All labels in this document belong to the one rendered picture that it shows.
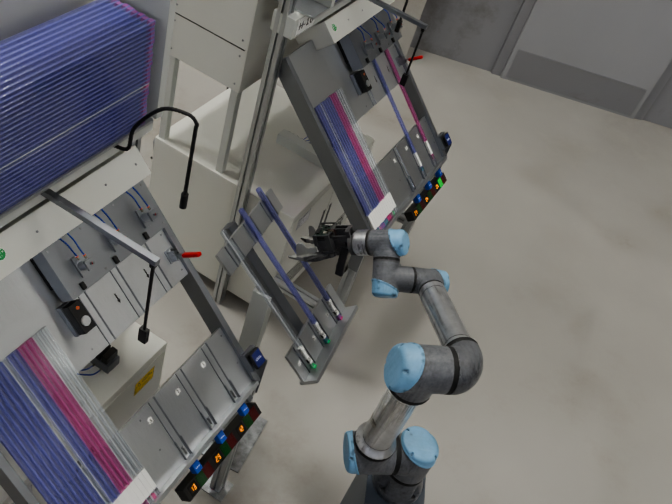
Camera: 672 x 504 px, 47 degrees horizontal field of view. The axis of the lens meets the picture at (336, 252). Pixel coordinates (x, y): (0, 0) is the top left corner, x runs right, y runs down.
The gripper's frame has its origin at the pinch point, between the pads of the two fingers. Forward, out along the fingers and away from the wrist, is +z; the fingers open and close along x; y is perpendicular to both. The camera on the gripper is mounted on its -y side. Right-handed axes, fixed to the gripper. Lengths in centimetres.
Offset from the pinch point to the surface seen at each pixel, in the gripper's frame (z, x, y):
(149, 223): 12, 39, 36
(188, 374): 11, 51, -4
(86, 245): 16, 56, 42
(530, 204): -17, -210, -119
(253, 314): 14.2, 14.0, -14.4
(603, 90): -43, -353, -118
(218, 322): 9.7, 34.1, -0.2
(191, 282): 13.9, 32.8, 12.6
